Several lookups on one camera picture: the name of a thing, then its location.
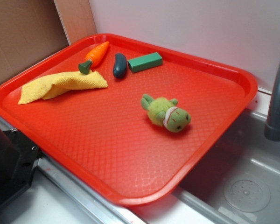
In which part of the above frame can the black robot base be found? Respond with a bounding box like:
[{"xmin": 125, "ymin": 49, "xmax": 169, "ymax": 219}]
[{"xmin": 0, "ymin": 129, "xmax": 40, "ymax": 209}]

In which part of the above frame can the brown cardboard panel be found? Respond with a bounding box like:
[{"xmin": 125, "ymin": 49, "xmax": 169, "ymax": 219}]
[{"xmin": 0, "ymin": 0, "xmax": 68, "ymax": 85}]

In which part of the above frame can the grey sink basin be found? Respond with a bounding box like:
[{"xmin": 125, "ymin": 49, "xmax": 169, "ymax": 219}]
[{"xmin": 133, "ymin": 110, "xmax": 280, "ymax": 224}]

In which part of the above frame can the dark green toy cucumber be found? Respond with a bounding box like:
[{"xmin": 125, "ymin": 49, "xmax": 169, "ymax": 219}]
[{"xmin": 113, "ymin": 53, "xmax": 127, "ymax": 78}]

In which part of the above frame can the green plush frog toy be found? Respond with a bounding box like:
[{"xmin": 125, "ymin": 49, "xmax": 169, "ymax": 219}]
[{"xmin": 140, "ymin": 94, "xmax": 191, "ymax": 133}]

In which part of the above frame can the green rectangular block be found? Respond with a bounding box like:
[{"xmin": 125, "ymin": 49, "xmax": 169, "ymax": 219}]
[{"xmin": 127, "ymin": 52, "xmax": 163, "ymax": 73}]

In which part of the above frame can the orange toy carrot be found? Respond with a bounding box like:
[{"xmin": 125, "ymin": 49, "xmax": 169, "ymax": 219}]
[{"xmin": 78, "ymin": 41, "xmax": 110, "ymax": 75}]

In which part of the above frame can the yellow cloth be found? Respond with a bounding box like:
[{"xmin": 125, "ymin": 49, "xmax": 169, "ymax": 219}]
[{"xmin": 18, "ymin": 71, "xmax": 108, "ymax": 105}]

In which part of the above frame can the red plastic tray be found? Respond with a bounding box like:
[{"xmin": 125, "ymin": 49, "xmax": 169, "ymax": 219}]
[{"xmin": 0, "ymin": 34, "xmax": 258, "ymax": 207}]

